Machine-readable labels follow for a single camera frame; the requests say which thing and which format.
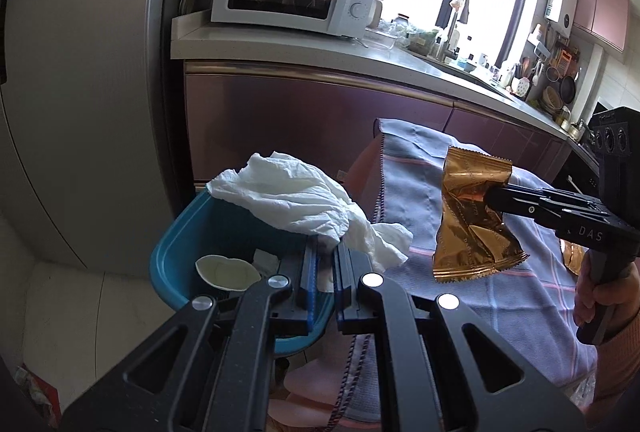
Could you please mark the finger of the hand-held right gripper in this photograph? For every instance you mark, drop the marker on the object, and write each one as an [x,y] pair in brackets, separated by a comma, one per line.
[510,204]
[560,193]

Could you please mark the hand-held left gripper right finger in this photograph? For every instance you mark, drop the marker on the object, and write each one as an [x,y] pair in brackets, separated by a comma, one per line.
[342,282]

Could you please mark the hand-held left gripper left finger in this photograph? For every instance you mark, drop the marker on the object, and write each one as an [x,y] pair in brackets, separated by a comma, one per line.
[312,282]

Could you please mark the gold foil wrapper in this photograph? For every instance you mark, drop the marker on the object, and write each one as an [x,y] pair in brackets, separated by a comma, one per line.
[465,237]
[574,259]

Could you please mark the crushed white paper cup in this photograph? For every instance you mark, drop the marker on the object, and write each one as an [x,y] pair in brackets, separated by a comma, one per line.
[225,272]

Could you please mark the white tissue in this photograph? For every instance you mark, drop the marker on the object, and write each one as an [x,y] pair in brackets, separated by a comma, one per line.
[285,197]

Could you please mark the blue plastic bin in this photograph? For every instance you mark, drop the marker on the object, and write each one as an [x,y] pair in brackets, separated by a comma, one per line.
[175,262]

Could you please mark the person's right forearm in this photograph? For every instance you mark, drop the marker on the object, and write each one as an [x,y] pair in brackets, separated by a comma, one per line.
[620,372]

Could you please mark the person's right hand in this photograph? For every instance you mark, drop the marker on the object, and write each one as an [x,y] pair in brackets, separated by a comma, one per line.
[622,299]

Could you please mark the black built-in oven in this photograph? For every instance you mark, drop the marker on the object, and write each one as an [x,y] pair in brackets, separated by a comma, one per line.
[575,161]

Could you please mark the bamboo basket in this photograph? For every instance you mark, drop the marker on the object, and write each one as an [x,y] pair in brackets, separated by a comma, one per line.
[551,97]

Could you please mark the blue checked cloth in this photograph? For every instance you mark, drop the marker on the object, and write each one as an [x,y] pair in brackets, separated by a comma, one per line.
[415,192]

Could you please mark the hanging black frying pan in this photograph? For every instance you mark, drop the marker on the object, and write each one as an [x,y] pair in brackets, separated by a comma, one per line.
[567,89]

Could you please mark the white dotted utensil holder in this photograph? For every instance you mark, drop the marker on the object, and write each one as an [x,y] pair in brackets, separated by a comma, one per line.
[522,86]

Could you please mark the white vertical pipe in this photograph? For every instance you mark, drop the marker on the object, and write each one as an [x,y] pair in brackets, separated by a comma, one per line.
[594,81]

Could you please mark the orange grater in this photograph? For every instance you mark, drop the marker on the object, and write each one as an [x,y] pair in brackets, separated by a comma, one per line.
[564,61]

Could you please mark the purple base cabinets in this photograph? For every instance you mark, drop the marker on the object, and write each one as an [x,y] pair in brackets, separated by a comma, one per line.
[275,121]

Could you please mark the brown bag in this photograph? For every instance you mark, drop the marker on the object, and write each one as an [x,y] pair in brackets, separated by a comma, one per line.
[422,41]

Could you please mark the metal kitchen faucet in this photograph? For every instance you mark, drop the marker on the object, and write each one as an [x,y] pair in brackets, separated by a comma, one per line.
[455,26]

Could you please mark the white water heater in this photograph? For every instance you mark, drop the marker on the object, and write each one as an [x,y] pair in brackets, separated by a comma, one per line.
[560,1]

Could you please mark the clear plastic bag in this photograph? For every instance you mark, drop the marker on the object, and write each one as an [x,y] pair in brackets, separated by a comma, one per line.
[397,29]

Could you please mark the clear glass container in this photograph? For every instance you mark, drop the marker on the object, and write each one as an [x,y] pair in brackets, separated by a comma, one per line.
[380,39]

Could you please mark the glass jar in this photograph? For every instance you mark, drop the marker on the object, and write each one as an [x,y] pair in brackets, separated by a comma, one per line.
[402,18]

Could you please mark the white kitchen countertop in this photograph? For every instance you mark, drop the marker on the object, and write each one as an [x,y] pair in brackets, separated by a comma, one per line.
[300,49]

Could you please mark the white blender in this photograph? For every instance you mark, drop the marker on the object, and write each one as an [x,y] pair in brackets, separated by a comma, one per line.
[376,9]

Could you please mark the red printed packet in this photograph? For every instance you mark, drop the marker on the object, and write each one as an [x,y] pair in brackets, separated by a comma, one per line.
[37,394]

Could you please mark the grey refrigerator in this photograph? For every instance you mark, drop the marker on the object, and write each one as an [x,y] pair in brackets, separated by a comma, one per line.
[75,86]

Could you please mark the round plate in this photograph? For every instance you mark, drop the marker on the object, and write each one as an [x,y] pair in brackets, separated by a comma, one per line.
[188,0]

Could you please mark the grey wall rack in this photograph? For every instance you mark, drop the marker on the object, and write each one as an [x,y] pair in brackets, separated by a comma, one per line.
[539,41]

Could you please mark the pink wall cabinet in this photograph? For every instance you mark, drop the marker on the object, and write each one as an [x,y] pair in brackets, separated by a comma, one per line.
[600,11]

